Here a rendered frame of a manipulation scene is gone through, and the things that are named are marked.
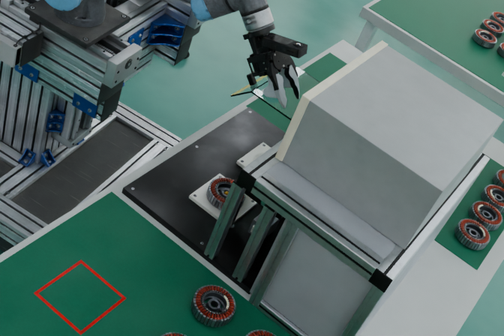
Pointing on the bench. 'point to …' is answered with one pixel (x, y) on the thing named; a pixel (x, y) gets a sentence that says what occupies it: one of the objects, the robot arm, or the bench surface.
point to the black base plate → (257, 130)
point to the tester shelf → (340, 217)
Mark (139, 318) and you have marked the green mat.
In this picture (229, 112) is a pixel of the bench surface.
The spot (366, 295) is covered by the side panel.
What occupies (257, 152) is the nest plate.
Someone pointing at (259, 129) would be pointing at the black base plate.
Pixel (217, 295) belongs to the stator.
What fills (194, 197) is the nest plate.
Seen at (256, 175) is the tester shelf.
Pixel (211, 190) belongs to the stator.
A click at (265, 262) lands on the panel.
